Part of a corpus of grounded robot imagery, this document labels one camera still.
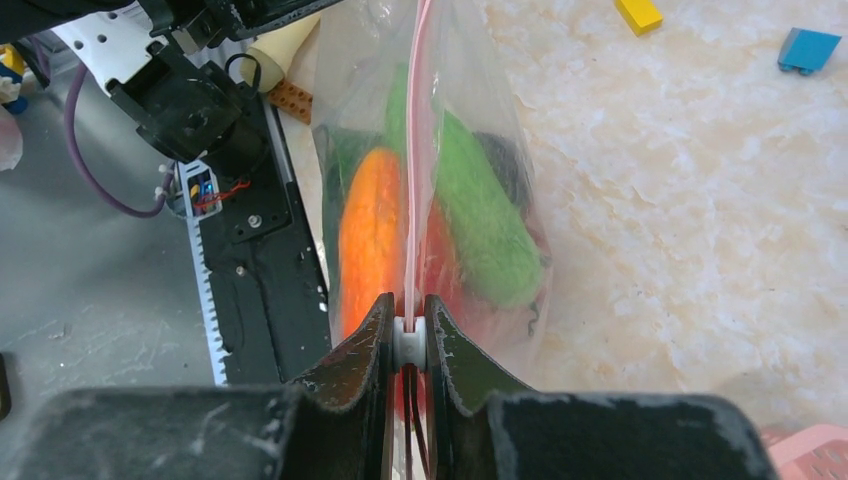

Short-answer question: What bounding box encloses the yellow rectangular block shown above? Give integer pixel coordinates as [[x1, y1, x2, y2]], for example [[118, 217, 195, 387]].
[[614, 0, 663, 36]]

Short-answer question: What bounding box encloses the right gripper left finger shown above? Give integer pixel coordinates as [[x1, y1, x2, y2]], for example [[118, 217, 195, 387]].
[[1, 294, 395, 479]]

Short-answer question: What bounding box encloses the red yellow mango toy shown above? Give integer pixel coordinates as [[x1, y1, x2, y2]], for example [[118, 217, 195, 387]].
[[338, 147, 407, 338]]

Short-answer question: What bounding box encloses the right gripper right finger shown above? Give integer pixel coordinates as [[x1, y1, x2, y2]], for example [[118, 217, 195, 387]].
[[424, 295, 777, 479]]

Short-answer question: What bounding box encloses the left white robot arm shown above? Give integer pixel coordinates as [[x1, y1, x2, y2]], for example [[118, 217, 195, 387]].
[[1, 1, 331, 162]]

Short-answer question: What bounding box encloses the blue block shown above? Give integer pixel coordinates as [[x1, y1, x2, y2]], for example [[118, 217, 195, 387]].
[[777, 27, 842, 76]]

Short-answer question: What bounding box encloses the brown wooden block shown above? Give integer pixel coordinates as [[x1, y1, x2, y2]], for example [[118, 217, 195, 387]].
[[266, 80, 313, 125]]

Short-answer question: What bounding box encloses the pink perforated plastic basket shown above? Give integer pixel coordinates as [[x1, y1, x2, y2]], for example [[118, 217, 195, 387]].
[[760, 424, 847, 479]]

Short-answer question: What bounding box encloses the green cucumber toy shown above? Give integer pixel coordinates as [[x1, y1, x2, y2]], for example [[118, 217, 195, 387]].
[[436, 111, 544, 308]]

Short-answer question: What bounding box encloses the dark purple eggplant toy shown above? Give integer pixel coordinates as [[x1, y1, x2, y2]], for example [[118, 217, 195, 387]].
[[474, 132, 531, 216]]

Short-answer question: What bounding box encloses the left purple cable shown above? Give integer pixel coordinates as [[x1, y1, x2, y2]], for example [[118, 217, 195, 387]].
[[26, 36, 177, 220]]

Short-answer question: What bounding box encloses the red lychee bunch toy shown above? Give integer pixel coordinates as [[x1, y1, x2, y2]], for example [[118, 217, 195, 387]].
[[419, 200, 463, 318]]

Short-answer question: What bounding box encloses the clear zip top bag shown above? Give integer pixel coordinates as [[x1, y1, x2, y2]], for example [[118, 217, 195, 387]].
[[312, 1, 552, 380]]

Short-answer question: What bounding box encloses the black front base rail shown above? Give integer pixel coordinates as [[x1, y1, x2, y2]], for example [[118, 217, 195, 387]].
[[178, 100, 331, 386]]

